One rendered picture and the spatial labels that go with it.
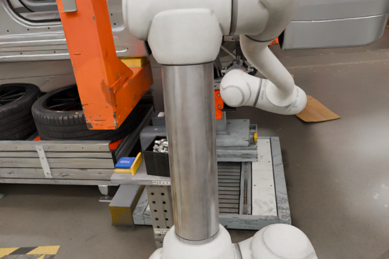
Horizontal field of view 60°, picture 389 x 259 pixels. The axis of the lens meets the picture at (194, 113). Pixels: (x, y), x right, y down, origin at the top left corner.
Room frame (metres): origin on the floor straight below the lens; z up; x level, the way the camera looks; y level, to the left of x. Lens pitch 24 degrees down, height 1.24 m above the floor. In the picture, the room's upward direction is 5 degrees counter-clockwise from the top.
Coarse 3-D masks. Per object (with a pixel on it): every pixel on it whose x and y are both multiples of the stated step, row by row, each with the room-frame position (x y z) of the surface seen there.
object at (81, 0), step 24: (72, 0) 1.50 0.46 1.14; (96, 0) 1.54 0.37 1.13; (72, 24) 1.51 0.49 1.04; (96, 24) 1.49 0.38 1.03; (72, 48) 1.51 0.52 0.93; (96, 48) 1.49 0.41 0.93; (96, 72) 1.50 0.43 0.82; (96, 96) 1.50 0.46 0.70; (120, 96) 1.58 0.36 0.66; (96, 120) 1.51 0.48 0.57; (120, 120) 1.53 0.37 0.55
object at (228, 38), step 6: (222, 36) 1.85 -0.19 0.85; (228, 36) 1.85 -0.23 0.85; (222, 42) 1.86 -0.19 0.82; (222, 48) 1.85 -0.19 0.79; (234, 54) 1.85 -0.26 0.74; (246, 60) 1.81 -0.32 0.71; (216, 66) 1.86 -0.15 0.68; (222, 66) 2.05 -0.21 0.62; (216, 72) 1.96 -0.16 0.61; (216, 78) 1.85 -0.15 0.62; (222, 78) 1.84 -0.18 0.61
